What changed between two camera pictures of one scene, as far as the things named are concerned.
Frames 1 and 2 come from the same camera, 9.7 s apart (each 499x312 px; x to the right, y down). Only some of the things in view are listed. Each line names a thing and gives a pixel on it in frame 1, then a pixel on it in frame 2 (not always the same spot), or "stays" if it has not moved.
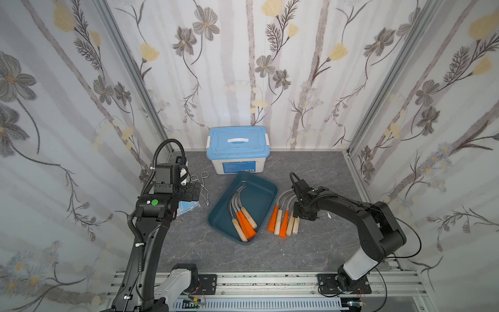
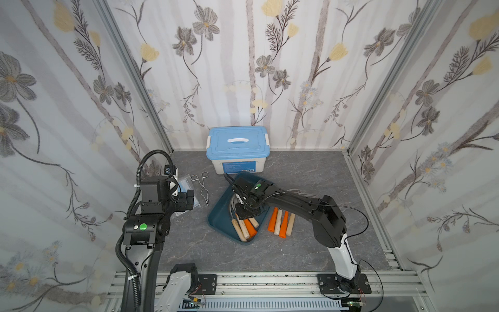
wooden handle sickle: x=290 y=227 stays
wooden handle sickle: x=296 y=225 → x=244 y=229
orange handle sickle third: x=284 y=218 stays
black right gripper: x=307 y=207 → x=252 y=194
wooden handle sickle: x=243 y=237 stays
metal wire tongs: x=204 y=192 stays
